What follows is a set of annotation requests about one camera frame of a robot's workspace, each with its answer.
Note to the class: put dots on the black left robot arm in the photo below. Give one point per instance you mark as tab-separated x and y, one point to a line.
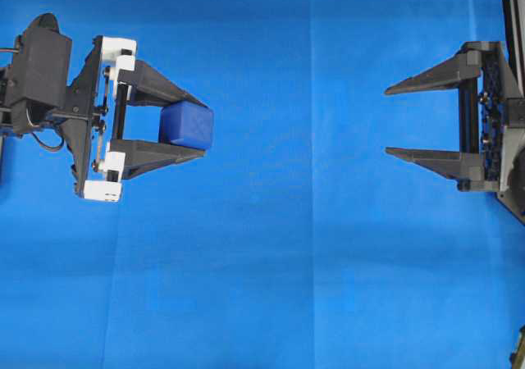
114	118

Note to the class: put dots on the blue table cloth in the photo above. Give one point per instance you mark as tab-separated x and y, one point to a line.
296	242

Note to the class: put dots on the blue block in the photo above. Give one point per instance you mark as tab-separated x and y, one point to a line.
186	124

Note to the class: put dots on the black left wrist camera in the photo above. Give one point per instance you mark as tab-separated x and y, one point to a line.
36	78

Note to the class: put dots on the black frame at right edge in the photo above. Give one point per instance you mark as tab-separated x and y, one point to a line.
514	32

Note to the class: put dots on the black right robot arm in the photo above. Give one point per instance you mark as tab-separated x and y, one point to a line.
470	130

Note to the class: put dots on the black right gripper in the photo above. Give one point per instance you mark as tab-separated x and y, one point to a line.
500	166

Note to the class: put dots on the dark object bottom right corner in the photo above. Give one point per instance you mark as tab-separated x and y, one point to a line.
517	357

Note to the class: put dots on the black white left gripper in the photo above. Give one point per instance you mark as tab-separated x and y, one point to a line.
98	168

